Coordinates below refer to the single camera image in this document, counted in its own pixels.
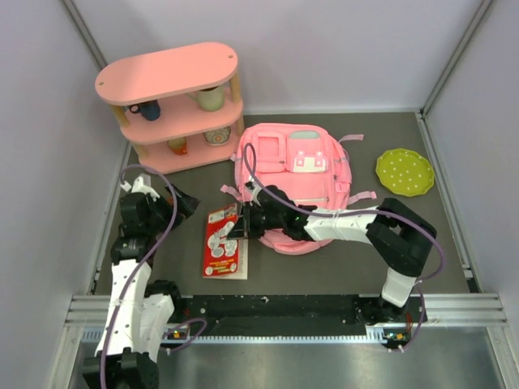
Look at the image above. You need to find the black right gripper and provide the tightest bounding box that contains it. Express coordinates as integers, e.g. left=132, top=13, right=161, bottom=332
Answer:
left=228, top=201, right=286, bottom=240

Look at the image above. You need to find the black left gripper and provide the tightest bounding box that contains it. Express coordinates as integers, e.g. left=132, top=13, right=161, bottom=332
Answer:
left=145, top=182, right=201, bottom=233

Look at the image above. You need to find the red cover book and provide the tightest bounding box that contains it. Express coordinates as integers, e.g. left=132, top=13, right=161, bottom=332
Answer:
left=202, top=203, right=248, bottom=280

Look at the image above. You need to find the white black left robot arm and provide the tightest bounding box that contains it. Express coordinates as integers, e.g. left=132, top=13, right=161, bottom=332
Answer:
left=82, top=177, right=199, bottom=388

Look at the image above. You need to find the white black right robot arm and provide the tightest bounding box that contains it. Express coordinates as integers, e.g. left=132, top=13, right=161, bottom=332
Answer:
left=226, top=186, right=436, bottom=325

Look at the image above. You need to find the orange cup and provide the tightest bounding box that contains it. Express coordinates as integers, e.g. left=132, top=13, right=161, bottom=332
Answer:
left=167, top=137, right=187, bottom=156

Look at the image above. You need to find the patterned ceramic bowl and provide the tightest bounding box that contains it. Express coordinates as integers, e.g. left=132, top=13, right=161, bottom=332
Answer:
left=204, top=126, right=232, bottom=147

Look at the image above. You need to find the pink three-tier wooden shelf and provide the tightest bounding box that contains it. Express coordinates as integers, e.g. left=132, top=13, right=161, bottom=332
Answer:
left=95, top=42, right=244, bottom=173

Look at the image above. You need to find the dark blue mug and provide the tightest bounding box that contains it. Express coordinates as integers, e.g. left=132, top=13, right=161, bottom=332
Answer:
left=128, top=100, right=161, bottom=122

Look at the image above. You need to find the pale green mug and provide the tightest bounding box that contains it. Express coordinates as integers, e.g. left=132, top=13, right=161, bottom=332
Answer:
left=186, top=86, right=225, bottom=112

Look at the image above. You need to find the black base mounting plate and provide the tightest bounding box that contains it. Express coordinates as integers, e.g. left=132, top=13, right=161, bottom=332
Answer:
left=169, top=294, right=422, bottom=336

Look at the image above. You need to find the green polka dot plate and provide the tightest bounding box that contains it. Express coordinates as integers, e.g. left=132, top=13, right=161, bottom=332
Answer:
left=375, top=148, right=435, bottom=197

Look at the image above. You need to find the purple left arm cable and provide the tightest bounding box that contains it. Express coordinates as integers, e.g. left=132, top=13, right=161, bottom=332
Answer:
left=99, top=165, right=208, bottom=389

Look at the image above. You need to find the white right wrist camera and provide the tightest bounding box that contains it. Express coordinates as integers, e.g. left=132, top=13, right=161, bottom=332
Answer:
left=245, top=181, right=262, bottom=207

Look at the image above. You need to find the grey slotted cable duct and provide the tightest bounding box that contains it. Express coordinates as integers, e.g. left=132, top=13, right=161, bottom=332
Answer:
left=80, top=323, right=411, bottom=347

